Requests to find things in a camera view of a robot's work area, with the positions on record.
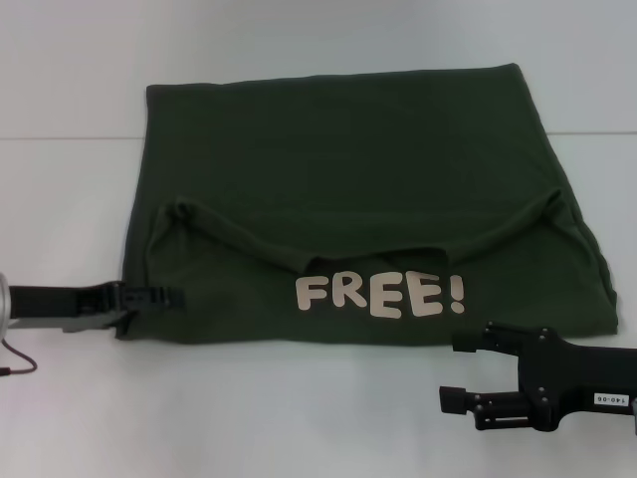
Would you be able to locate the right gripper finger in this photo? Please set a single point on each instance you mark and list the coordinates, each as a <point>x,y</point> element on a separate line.
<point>452,399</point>
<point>468,342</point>

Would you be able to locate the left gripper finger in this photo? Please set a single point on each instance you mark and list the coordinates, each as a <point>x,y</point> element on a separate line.
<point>166,299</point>

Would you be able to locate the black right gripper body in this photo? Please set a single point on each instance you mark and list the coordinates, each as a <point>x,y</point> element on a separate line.
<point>572,373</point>

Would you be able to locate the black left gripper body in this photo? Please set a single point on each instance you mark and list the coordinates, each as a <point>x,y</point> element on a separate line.
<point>60,301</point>

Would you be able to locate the dark green t-shirt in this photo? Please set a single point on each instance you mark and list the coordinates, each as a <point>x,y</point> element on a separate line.
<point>348,174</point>

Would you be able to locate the white number label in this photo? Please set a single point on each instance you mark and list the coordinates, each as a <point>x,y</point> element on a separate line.
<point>611,399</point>

